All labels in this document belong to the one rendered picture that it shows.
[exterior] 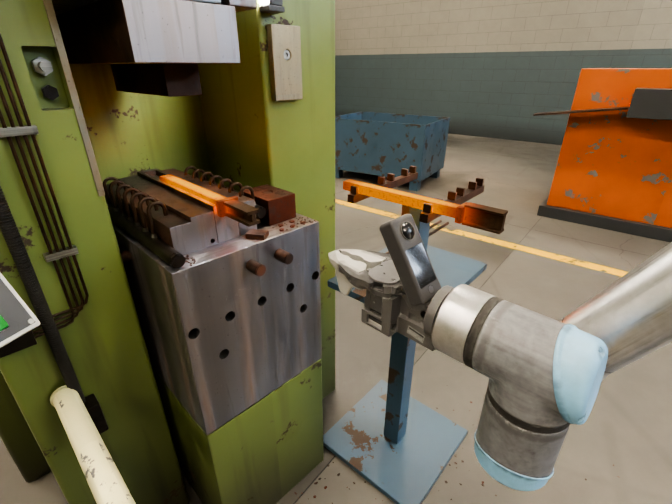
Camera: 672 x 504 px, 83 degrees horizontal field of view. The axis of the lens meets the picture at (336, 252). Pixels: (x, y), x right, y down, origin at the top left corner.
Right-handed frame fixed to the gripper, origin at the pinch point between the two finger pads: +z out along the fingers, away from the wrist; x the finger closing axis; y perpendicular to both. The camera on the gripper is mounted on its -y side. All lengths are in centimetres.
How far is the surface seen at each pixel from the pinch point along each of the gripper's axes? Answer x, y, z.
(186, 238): -9.5, 5.2, 33.6
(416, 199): 33.7, 0.8, 7.3
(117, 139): -4, -8, 82
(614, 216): 346, 88, 6
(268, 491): -1, 91, 28
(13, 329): -39.5, 3.2, 17.7
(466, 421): 73, 100, -1
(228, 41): 5.3, -30.7, 33.6
